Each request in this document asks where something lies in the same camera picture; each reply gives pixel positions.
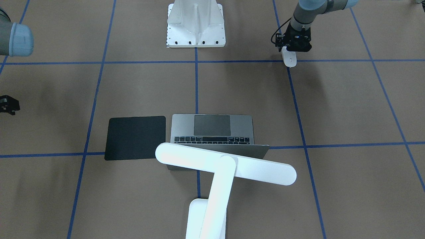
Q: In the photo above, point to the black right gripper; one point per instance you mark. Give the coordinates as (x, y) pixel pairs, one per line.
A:
(8, 105)

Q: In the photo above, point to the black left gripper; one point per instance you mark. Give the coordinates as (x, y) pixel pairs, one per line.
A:
(291, 34)

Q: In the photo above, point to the white computer mouse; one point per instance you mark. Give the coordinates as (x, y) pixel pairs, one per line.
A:
(289, 57)

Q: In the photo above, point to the grey laptop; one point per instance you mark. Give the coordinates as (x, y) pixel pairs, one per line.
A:
(223, 133)

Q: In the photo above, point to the black mouse pad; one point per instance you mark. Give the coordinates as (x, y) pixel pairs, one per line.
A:
(134, 137)

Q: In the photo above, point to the white desk lamp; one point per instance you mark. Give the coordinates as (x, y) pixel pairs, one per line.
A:
(207, 217)

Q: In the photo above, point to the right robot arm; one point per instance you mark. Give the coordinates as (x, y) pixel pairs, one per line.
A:
(16, 39)

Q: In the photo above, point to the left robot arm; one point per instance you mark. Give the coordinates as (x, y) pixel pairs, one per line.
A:
(306, 11)

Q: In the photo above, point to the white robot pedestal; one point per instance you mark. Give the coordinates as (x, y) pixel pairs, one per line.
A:
(195, 23)

